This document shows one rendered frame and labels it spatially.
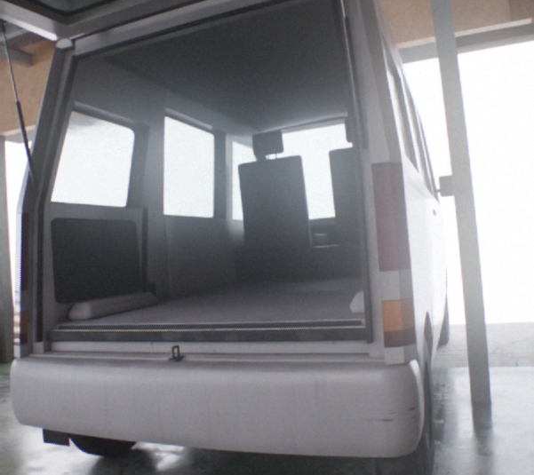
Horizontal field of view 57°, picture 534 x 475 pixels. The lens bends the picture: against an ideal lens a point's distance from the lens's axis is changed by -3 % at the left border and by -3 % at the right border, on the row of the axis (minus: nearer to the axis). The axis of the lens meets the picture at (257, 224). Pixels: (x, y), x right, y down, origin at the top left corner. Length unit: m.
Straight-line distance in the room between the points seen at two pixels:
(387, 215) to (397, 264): 0.14
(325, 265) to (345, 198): 0.45
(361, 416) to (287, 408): 0.20
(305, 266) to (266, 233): 0.37
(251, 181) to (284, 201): 0.28
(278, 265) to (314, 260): 0.25
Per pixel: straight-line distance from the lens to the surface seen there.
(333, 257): 3.34
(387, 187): 1.44
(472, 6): 3.68
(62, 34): 2.30
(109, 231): 2.43
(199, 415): 1.56
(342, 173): 3.37
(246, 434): 1.52
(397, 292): 1.41
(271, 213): 3.50
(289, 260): 3.43
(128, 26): 2.24
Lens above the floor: 0.87
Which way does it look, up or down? 3 degrees up
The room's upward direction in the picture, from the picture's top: 5 degrees counter-clockwise
